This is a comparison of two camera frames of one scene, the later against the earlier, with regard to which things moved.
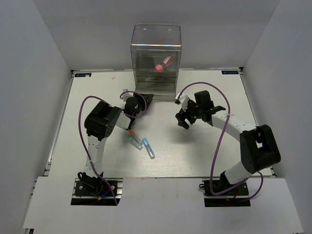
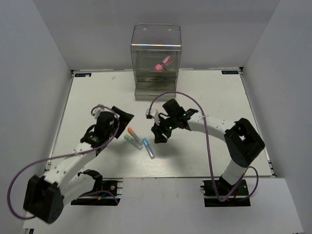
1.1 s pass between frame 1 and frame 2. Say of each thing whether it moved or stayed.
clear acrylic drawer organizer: stayed
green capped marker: stayed
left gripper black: moved
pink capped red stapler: stayed
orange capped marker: stayed
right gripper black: moved
